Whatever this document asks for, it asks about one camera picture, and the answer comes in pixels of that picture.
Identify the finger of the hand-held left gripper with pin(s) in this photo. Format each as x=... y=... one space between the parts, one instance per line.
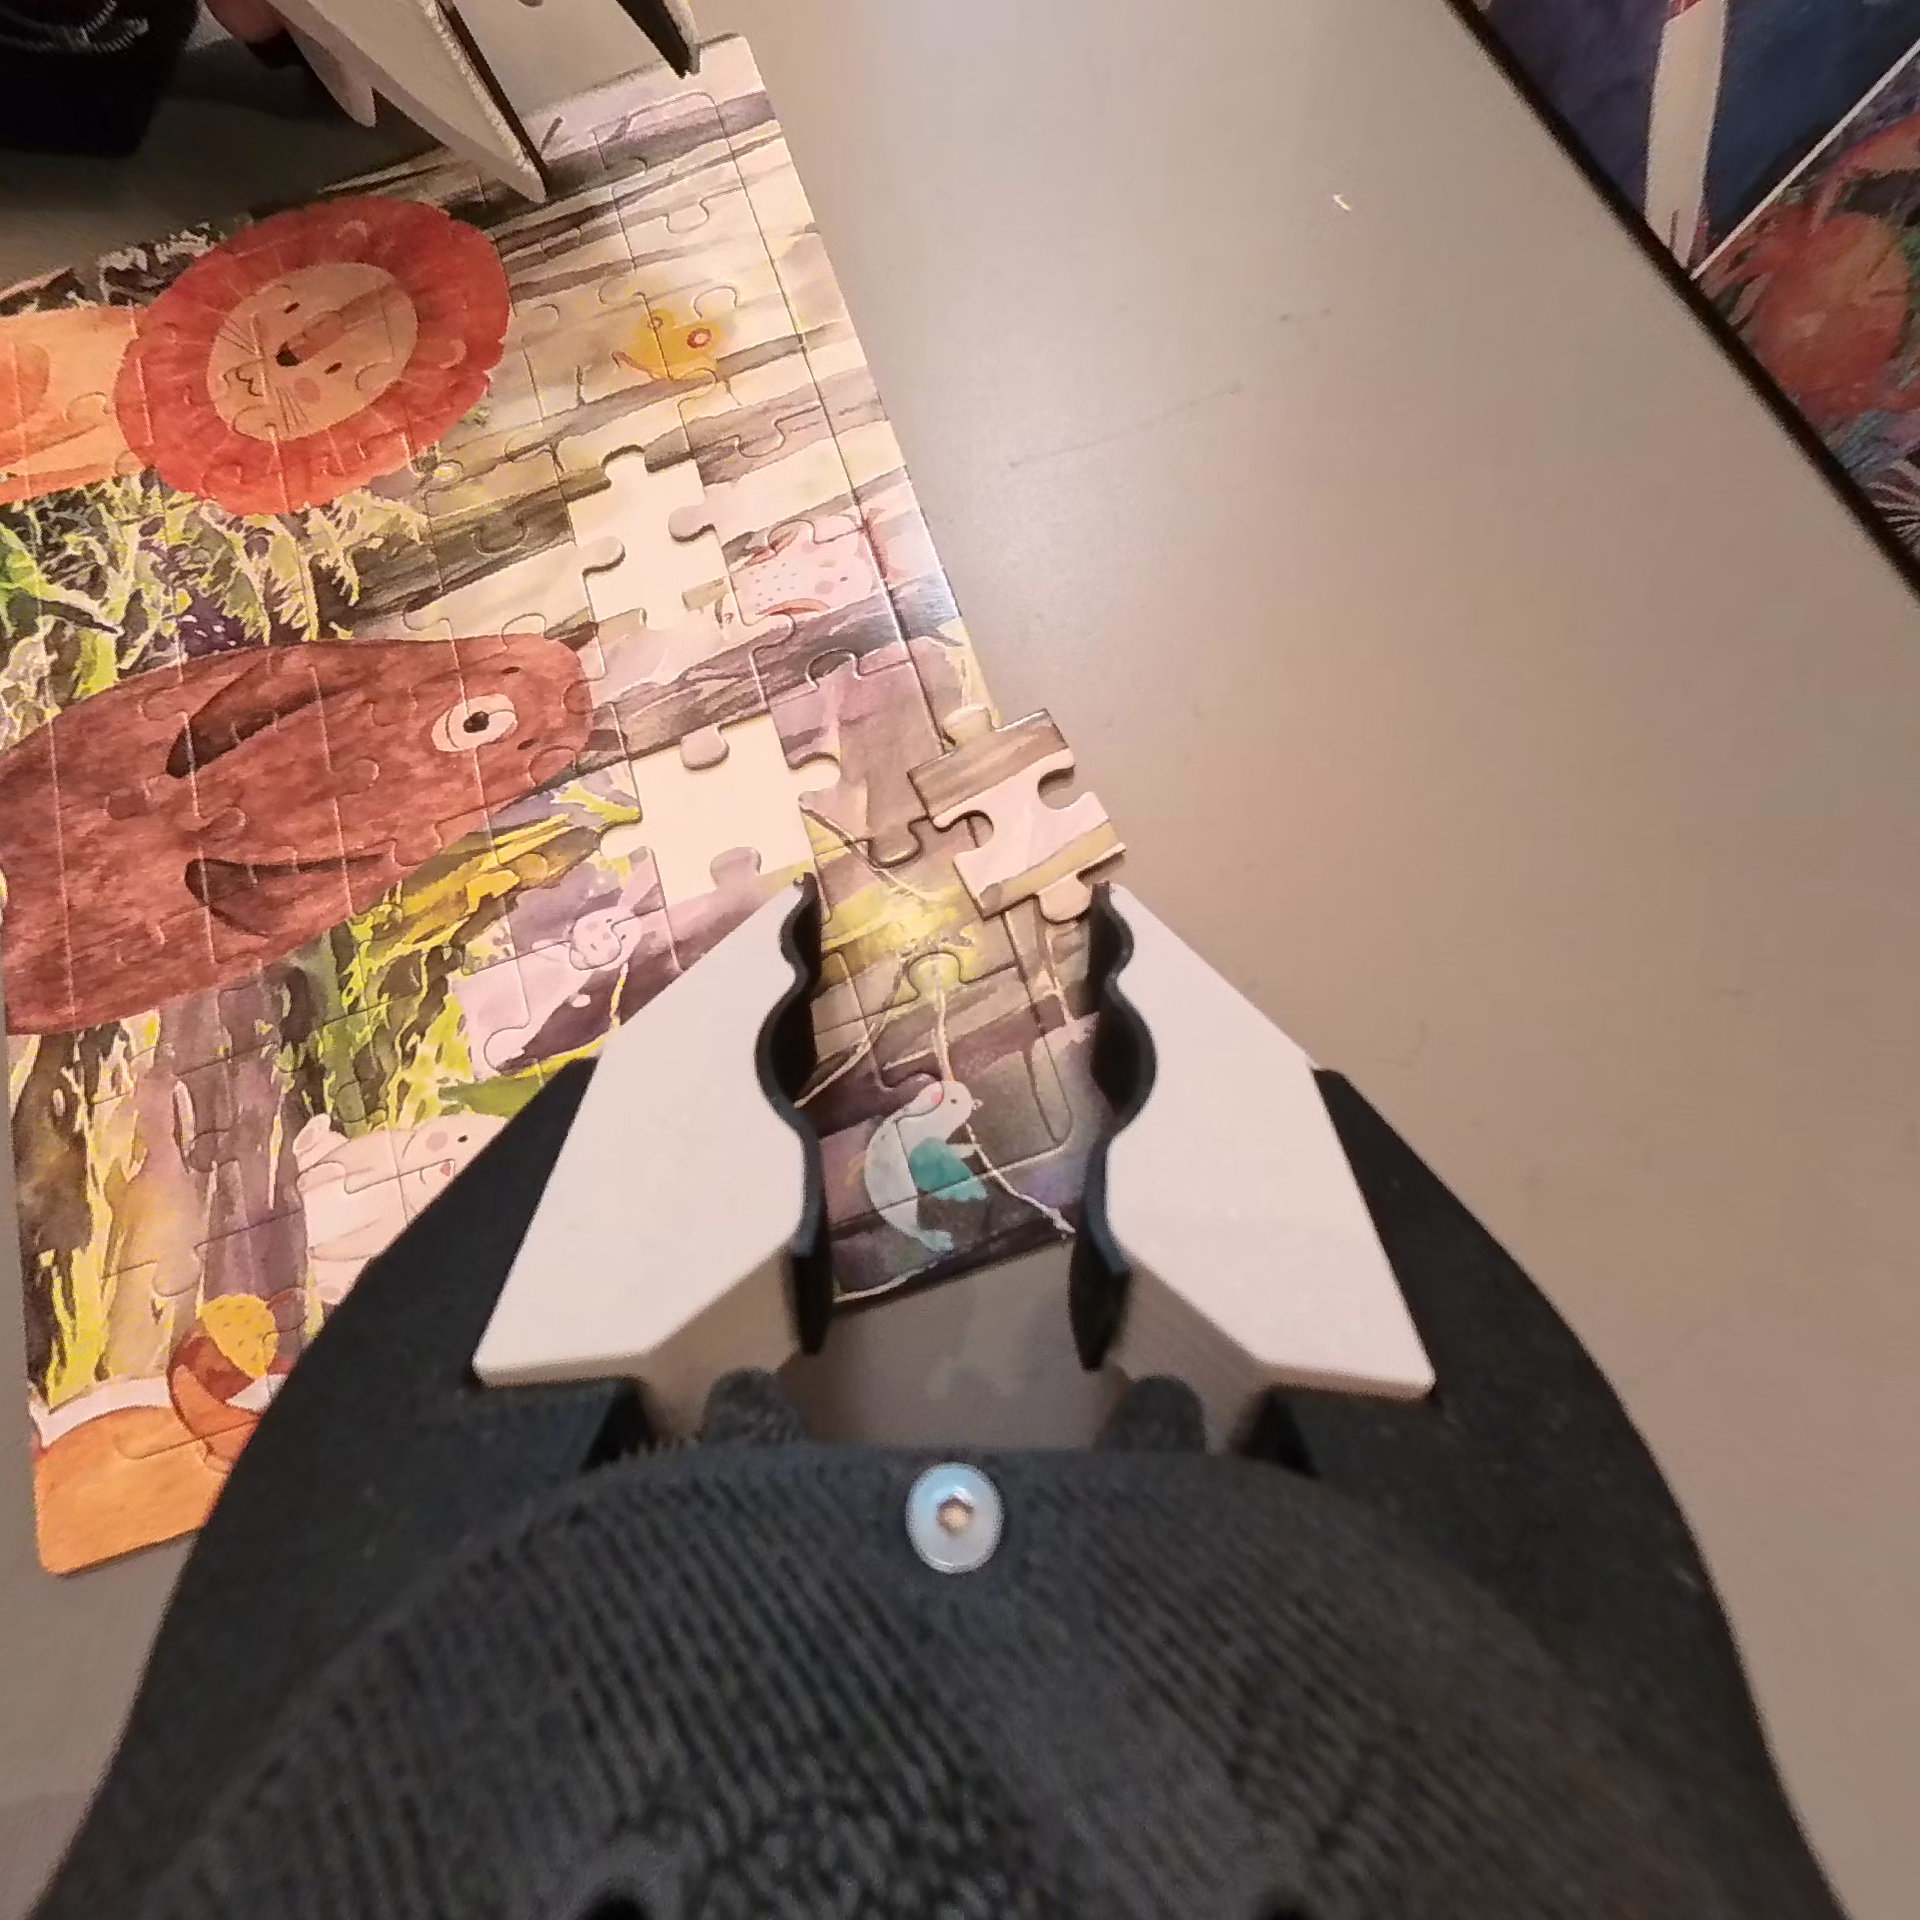
x=404 y=61
x=666 y=28

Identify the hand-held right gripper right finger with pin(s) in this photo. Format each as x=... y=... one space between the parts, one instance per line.
x=1262 y=1182

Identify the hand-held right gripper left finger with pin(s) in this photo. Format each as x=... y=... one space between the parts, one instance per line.
x=645 y=1182

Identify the forest animal jigsaw puzzle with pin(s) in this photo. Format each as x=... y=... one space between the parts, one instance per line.
x=375 y=750

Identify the person's left hand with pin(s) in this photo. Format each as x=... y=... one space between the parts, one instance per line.
x=246 y=18

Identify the illustrated puzzle box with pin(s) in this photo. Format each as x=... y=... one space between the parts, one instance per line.
x=1769 y=181

